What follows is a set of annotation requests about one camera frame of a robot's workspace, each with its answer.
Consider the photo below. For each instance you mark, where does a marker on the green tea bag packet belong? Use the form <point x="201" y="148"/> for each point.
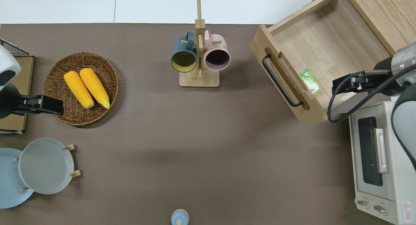
<point x="310" y="82"/>

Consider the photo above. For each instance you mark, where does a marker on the blue bell on wooden base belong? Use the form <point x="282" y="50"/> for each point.
<point x="179" y="217"/>

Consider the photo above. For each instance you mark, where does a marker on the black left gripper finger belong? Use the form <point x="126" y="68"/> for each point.
<point x="52" y="106"/>

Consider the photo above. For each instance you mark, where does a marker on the dark blue mug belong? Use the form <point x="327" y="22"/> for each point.
<point x="184" y="61"/>

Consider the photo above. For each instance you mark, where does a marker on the light blue plate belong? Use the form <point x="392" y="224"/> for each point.
<point x="9" y="186"/>

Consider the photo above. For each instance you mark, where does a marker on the brown table mat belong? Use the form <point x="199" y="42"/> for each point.
<point x="195" y="137"/>

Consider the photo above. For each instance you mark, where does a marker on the brown wicker basket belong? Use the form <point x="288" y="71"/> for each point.
<point x="53" y="85"/>

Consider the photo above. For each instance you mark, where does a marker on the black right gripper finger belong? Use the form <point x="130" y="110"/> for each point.
<point x="346" y="85"/>

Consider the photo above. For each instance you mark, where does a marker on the light wooden drawer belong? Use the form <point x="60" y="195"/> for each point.
<point x="325" y="46"/>

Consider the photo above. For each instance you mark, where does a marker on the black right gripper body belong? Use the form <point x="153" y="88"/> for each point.
<point x="369" y="83"/>

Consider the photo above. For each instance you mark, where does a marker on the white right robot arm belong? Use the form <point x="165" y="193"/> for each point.
<point x="406" y="127"/>

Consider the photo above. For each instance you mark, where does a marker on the yellow corn cob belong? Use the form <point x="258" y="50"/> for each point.
<point x="78" y="88"/>
<point x="94" y="85"/>

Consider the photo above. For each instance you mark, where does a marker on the pink mug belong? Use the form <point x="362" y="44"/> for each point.
<point x="217" y="59"/>

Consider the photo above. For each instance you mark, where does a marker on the grey plate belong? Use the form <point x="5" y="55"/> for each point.
<point x="45" y="166"/>

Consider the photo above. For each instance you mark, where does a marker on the white toaster oven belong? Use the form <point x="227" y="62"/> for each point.
<point x="390" y="192"/>

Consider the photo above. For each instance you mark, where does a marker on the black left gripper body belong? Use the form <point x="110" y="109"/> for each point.
<point x="27" y="106"/>

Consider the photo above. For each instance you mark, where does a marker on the wooden plate rack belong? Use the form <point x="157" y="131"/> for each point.
<point x="76" y="173"/>

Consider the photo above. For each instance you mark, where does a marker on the wooden mug tree stand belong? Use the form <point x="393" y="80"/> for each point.
<point x="199" y="80"/>

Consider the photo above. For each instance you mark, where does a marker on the light wooden drawer cabinet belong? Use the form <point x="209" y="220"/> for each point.
<point x="383" y="10"/>

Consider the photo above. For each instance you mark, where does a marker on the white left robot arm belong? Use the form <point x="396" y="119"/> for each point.
<point x="6" y="66"/>

